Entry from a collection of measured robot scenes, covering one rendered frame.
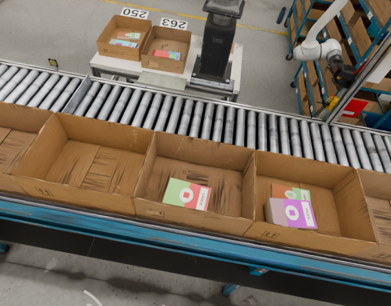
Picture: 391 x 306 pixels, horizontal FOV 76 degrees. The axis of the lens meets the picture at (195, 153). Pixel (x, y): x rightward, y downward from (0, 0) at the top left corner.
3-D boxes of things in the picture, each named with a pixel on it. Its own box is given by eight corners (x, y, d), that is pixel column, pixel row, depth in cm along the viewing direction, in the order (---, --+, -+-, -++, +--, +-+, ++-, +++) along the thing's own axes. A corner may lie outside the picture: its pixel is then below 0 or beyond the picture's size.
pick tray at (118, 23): (152, 33, 191) (152, 20, 183) (139, 62, 168) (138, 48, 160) (116, 27, 191) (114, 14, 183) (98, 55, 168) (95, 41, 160)
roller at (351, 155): (338, 127, 155) (340, 132, 158) (359, 203, 124) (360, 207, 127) (347, 124, 152) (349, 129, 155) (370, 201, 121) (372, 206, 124)
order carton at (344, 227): (332, 188, 109) (356, 167, 95) (346, 258, 91) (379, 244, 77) (243, 172, 109) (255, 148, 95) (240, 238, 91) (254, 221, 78)
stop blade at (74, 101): (92, 85, 154) (88, 73, 147) (56, 141, 127) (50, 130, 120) (91, 85, 154) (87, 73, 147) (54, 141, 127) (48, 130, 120)
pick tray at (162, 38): (190, 44, 188) (192, 31, 180) (183, 74, 165) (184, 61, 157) (153, 37, 188) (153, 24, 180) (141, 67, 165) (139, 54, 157)
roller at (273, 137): (274, 118, 157) (277, 113, 153) (278, 190, 126) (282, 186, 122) (266, 117, 157) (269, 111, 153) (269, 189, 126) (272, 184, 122)
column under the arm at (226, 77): (197, 55, 181) (203, 7, 154) (232, 62, 180) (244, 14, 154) (190, 76, 165) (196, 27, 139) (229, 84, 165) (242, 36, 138)
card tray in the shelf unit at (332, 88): (324, 73, 221) (330, 64, 213) (358, 81, 221) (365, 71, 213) (330, 104, 197) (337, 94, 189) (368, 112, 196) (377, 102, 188)
